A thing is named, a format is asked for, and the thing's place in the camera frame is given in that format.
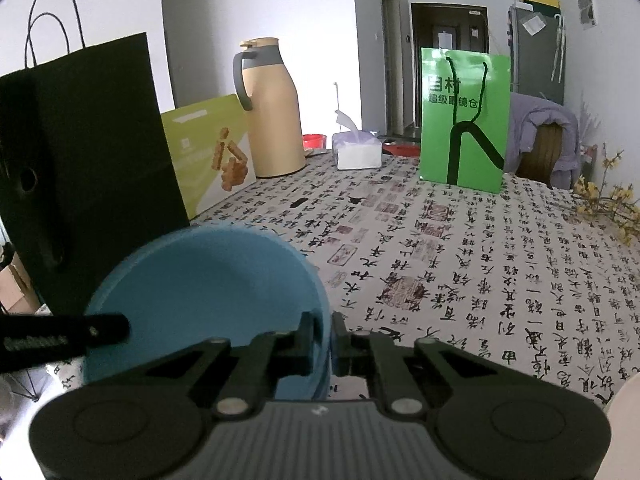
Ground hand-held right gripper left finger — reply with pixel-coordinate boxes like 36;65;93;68
145;311;317;418

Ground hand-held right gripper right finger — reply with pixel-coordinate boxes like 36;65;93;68
331;311;498;418

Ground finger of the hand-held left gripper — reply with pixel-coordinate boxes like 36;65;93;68
0;312;131;375

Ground large blue bowl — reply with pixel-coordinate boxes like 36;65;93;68
82;225;332;402

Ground cream plate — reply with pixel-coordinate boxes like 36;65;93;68
606;382;640;480

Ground cardboard box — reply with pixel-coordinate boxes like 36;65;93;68
0;250;41;313

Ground black paper bag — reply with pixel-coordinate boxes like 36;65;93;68
0;0;192;316

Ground tissue pack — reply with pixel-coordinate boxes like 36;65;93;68
331;109;383;171

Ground green paper bag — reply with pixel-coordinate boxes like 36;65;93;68
419;47;512;195

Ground beige thermos jug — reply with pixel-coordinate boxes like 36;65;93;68
232;37;307;178

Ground yellow-green snack box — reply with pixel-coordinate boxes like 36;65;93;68
160;94;258;221

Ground wooden chair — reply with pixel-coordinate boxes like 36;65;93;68
515;124;566;188

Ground purple jacket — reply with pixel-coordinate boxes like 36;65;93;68
505;92;581;191

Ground yellow flower branches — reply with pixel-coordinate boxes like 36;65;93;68
570;142;640;246

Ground dark door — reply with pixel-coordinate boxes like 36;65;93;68
411;2;488;136

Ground grey refrigerator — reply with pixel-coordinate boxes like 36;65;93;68
506;2;568;106

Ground white umbrella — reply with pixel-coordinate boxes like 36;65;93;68
550;15;568;83

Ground paper note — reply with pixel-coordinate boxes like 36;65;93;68
520;14;548;36

